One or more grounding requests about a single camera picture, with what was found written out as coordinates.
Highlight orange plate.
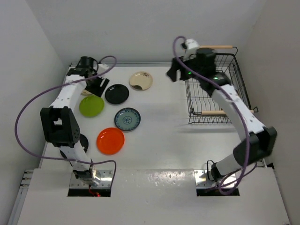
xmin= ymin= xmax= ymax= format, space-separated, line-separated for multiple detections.
xmin=96 ymin=127 xmax=125 ymax=155

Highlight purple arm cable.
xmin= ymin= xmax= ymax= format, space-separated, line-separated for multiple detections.
xmin=14 ymin=55 xmax=117 ymax=188
xmin=172 ymin=36 xmax=258 ymax=195

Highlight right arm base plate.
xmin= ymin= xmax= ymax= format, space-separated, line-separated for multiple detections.
xmin=194 ymin=170 xmax=237 ymax=190

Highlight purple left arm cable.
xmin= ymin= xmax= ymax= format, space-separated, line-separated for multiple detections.
xmin=14 ymin=55 xmax=117 ymax=188

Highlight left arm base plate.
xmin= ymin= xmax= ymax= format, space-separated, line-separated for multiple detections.
xmin=69 ymin=169 xmax=113 ymax=189

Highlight glossy black plate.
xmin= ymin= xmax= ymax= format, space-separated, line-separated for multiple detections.
xmin=105 ymin=84 xmax=129 ymax=105

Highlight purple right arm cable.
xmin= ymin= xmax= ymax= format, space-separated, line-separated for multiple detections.
xmin=172 ymin=36 xmax=258 ymax=195

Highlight green plate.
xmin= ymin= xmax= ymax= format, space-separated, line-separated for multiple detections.
xmin=79 ymin=95 xmax=105 ymax=118

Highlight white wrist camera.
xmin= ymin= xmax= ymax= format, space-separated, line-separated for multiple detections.
xmin=97 ymin=63 xmax=113 ymax=76
xmin=181 ymin=39 xmax=200 ymax=61

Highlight cream plate left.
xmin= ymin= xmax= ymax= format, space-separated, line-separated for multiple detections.
xmin=81 ymin=90 xmax=92 ymax=96

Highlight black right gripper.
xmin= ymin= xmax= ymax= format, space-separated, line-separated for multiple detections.
xmin=167 ymin=52 xmax=203 ymax=82

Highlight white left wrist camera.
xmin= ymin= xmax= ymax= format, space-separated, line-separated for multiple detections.
xmin=97 ymin=63 xmax=113 ymax=76

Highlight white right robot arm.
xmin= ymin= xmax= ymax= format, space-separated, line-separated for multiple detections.
xmin=166 ymin=48 xmax=278 ymax=181

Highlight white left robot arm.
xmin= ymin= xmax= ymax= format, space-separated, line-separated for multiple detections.
xmin=40 ymin=56 xmax=109 ymax=186

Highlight cream plate with black mark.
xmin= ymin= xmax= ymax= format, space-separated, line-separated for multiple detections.
xmin=129 ymin=71 xmax=153 ymax=90

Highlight matte black plate near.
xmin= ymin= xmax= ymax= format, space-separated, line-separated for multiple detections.
xmin=60 ymin=134 xmax=89 ymax=158

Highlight blue floral plate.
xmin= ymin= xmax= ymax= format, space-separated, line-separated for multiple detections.
xmin=114 ymin=107 xmax=141 ymax=132

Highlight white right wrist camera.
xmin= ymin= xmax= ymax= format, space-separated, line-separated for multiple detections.
xmin=181 ymin=39 xmax=200 ymax=61

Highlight black wire dish rack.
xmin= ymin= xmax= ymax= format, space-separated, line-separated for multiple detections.
xmin=185 ymin=47 xmax=259 ymax=124

